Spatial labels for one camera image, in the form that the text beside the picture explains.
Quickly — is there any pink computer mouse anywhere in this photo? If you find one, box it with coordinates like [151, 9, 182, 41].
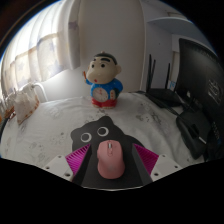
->
[96, 140, 126, 180]

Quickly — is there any cartoon boy figurine clock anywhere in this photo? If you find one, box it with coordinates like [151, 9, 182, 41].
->
[83, 51, 124, 109]

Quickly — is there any white printed tablecloth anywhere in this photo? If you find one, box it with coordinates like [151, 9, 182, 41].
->
[0, 91, 206, 169]

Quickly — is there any black router with antennas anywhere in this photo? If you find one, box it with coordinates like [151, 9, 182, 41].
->
[144, 54, 183, 108]

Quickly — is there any white wall shelf unit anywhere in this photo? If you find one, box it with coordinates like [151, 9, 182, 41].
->
[139, 0, 214, 91]

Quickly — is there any black computer monitor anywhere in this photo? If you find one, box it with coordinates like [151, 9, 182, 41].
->
[174, 37, 224, 161]

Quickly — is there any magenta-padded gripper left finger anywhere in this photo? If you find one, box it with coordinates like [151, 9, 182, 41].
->
[43, 143, 92, 185]

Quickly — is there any black cat-shaped mouse pad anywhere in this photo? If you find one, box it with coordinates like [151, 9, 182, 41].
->
[69, 115, 153, 190]

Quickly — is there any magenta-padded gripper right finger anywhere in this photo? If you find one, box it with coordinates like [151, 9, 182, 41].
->
[132, 143, 184, 186]

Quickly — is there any white star-print curtain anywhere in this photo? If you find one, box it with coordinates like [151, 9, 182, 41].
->
[0, 0, 81, 98]

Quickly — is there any black box device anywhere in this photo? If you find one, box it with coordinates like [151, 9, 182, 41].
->
[175, 108, 213, 160]

